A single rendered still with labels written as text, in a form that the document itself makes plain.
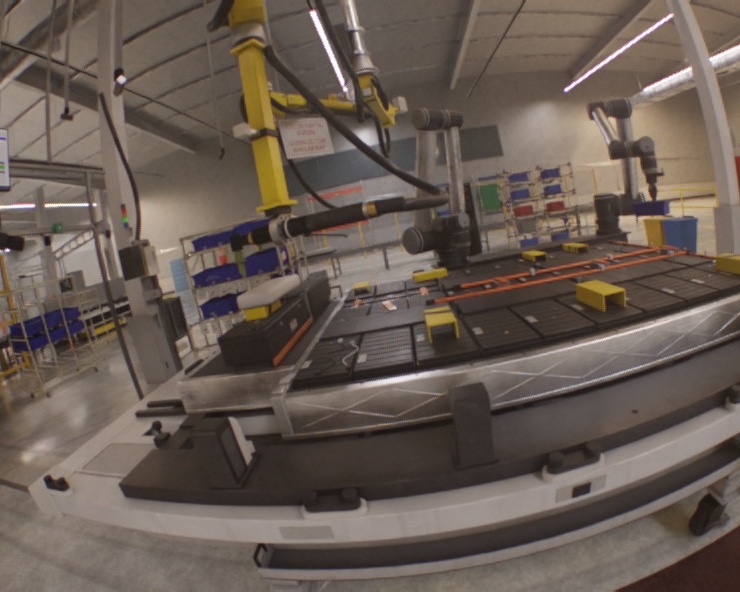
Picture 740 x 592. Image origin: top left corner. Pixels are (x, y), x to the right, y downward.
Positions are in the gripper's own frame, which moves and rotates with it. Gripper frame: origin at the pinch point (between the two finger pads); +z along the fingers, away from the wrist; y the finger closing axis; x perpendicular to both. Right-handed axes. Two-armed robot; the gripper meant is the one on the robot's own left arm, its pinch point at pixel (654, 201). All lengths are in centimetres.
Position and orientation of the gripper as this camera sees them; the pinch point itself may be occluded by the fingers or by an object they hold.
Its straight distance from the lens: 251.9
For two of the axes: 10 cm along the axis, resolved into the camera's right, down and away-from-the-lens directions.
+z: 2.0, 9.6, 1.8
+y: -8.7, 2.6, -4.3
